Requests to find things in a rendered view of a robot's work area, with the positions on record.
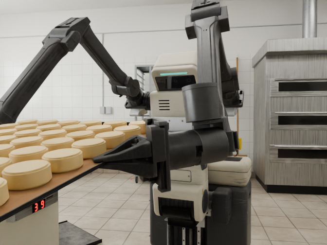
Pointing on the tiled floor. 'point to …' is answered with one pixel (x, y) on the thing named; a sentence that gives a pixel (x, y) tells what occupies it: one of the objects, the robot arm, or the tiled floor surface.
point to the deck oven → (291, 115)
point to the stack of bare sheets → (75, 235)
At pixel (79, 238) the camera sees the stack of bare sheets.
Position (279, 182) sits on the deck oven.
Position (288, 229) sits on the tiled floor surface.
